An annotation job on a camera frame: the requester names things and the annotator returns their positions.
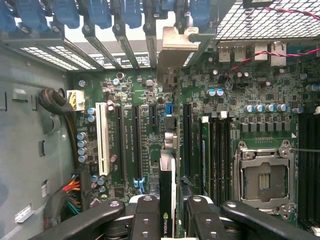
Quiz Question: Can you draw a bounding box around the black RAM slot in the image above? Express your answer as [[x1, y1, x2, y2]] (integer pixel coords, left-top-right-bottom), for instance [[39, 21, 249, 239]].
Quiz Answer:
[[217, 111, 225, 201], [224, 116, 233, 201], [210, 116, 218, 201]]

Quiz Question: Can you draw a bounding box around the green RAM stick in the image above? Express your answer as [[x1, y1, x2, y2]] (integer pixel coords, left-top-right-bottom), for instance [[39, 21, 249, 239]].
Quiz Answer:
[[200, 115, 211, 199]]

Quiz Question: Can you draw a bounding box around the metal CPU socket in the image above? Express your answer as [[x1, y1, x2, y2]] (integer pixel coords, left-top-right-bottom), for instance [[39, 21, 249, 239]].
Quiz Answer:
[[233, 139, 296, 221]]

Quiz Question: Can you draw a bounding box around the long black expansion slot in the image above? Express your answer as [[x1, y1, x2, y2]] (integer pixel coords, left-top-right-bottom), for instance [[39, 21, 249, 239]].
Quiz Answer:
[[182, 103, 194, 179], [131, 104, 146, 195], [115, 104, 128, 183]]

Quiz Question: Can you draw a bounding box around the white expansion slot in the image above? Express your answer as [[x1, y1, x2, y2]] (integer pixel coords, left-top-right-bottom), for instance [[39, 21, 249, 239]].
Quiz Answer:
[[95, 101, 111, 176]]

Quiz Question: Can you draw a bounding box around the short black expansion slot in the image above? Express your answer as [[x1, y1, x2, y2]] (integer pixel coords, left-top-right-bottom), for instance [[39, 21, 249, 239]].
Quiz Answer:
[[149, 104, 159, 127]]

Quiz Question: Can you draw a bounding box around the thin socket locking lever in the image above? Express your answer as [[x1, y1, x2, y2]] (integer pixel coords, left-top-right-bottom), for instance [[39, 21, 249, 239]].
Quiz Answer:
[[289, 147, 320, 153]]

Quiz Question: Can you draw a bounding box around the green motherboard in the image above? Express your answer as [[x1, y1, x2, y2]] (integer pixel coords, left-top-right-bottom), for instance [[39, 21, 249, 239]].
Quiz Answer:
[[65, 41, 320, 240]]

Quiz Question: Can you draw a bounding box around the white power connector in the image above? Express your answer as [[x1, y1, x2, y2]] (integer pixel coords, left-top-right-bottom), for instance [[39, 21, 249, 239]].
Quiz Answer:
[[65, 89, 86, 113]]

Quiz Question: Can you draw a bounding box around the grey power supply unit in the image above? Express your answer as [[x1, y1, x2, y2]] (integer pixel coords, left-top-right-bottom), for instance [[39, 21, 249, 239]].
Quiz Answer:
[[0, 46, 76, 240]]

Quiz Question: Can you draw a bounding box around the black open PC case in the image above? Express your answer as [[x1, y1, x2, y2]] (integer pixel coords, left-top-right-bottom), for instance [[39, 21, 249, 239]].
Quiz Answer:
[[0, 0, 320, 240]]

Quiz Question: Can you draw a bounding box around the blue card retention clip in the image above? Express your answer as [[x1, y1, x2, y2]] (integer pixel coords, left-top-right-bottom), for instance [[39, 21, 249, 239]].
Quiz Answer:
[[188, 0, 211, 30], [16, 0, 48, 33], [51, 0, 81, 30], [121, 0, 143, 30], [86, 0, 113, 30]]

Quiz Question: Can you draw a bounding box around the coloured power wire bundle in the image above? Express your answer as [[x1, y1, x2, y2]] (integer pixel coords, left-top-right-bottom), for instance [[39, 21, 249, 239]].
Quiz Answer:
[[43, 173, 85, 227]]

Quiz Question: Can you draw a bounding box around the black sleeved power cable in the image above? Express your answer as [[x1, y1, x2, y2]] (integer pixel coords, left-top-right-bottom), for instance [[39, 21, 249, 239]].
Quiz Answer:
[[36, 87, 85, 176]]

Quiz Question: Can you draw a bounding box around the red black twisted wire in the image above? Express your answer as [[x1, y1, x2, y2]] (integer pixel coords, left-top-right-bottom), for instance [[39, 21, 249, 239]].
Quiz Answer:
[[223, 6, 320, 90]]

